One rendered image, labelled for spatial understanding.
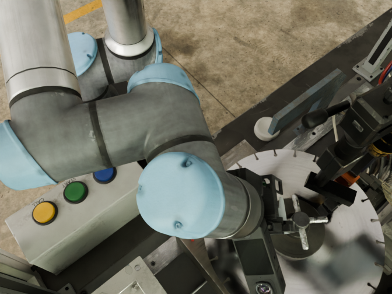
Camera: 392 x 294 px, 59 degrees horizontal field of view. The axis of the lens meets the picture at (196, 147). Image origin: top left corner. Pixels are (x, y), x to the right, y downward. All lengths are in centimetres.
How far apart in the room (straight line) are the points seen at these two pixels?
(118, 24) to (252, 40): 160
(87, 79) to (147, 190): 59
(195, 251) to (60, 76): 47
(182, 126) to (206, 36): 196
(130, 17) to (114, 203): 38
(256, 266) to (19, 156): 31
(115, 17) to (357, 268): 66
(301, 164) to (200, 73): 143
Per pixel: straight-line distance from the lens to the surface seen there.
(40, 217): 75
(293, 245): 65
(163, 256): 83
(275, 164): 71
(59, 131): 36
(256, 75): 211
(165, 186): 30
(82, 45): 88
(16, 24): 43
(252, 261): 48
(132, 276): 69
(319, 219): 64
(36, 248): 75
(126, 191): 74
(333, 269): 68
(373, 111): 44
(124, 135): 35
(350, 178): 73
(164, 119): 35
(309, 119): 45
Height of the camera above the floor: 157
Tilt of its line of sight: 61 degrees down
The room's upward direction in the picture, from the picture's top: 2 degrees clockwise
